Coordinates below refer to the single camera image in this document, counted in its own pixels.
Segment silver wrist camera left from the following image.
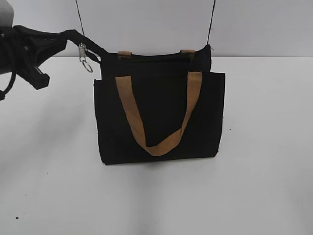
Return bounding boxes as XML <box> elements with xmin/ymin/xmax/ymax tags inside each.
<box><xmin>0</xmin><ymin>0</ymin><xmax>14</xmax><ymax>27</ymax></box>

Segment black tote bag tan handles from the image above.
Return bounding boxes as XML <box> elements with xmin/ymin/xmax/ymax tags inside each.
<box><xmin>60</xmin><ymin>30</ymin><xmax>225</xmax><ymax>165</ymax></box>

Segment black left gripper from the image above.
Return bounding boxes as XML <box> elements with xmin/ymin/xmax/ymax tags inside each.
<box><xmin>0</xmin><ymin>24</ymin><xmax>68</xmax><ymax>91</ymax></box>

